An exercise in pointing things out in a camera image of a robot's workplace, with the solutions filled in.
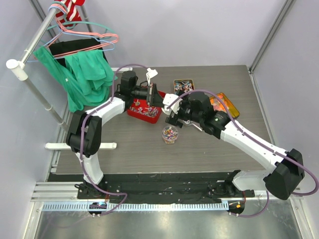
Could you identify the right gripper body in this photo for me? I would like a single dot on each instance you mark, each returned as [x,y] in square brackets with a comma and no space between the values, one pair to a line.
[185,112]

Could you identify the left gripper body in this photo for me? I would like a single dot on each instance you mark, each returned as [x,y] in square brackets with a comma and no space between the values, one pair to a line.
[143,93]

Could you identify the silver metal scoop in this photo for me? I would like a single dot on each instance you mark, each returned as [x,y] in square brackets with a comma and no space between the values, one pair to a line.
[191,123]

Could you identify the clear plastic round jar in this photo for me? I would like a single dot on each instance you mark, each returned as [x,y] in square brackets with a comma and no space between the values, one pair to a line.
[169,134]

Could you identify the red square candy box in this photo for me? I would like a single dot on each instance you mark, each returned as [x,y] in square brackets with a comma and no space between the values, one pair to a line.
[141,110]

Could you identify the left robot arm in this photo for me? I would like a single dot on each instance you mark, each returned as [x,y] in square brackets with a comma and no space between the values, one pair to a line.
[85,131]

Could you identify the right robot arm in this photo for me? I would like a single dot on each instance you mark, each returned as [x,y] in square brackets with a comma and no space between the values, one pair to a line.
[282,170]

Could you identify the gold rectangular tin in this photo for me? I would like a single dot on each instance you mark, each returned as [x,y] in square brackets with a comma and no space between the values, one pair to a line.
[184,85]

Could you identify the white rack foot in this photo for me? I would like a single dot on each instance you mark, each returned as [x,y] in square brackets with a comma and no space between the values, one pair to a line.
[120,70]

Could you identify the green cloth garment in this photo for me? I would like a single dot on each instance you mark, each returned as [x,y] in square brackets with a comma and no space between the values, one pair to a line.
[86,76]

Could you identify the black garment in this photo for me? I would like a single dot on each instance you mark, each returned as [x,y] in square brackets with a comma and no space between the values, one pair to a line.
[67,46]

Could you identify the green clothes hanger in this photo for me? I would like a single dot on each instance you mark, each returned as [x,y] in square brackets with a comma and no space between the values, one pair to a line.
[84,28]

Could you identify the pink clothes hanger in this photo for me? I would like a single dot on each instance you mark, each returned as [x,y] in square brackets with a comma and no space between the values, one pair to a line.
[62,37]

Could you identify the white flat bar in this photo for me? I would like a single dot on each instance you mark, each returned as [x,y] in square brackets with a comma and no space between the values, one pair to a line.
[64,146]

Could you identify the red white striped garment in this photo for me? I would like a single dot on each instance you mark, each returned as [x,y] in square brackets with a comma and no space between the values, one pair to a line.
[72,14]

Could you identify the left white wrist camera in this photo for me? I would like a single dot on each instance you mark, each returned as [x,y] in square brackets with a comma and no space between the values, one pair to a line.
[150,74]

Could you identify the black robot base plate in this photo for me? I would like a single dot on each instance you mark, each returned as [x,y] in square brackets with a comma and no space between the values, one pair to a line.
[162,188]

